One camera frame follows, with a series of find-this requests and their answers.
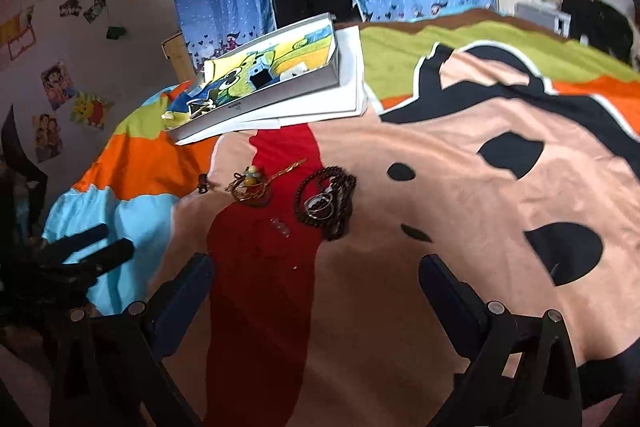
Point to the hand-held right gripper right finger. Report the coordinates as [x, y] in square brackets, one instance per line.
[444, 291]

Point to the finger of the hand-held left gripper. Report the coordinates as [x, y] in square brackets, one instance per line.
[82, 239]
[107, 257]

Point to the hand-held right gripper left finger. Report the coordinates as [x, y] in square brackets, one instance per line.
[186, 286]

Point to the small black clip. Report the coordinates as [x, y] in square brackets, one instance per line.
[202, 183]

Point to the clear earrings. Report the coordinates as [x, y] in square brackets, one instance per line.
[280, 227]

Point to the yellow charm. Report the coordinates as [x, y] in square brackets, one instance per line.
[251, 175]

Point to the white box with cartoon lining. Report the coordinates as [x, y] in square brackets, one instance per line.
[250, 111]

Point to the colourful printed blanket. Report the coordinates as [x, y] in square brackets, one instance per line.
[400, 307]

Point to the brown cardboard box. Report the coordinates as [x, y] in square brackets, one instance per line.
[176, 52]

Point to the white box lid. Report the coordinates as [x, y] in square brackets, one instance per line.
[346, 92]

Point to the small white box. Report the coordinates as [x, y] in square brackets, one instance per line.
[542, 18]

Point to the black fuzzy garment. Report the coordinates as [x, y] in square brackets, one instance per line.
[600, 27]

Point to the people photo wall sticker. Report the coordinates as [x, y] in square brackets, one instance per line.
[47, 137]

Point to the yellow cartoon wall sticker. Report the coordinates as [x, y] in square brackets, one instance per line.
[90, 109]

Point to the cartoon figure wall poster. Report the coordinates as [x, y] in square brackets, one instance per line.
[57, 84]

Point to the green wall sticker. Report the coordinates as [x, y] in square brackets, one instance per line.
[116, 32]

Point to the yellow red frame sticker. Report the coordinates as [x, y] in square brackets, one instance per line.
[17, 34]

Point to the small photo wall sticker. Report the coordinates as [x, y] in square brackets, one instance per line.
[70, 7]
[95, 9]

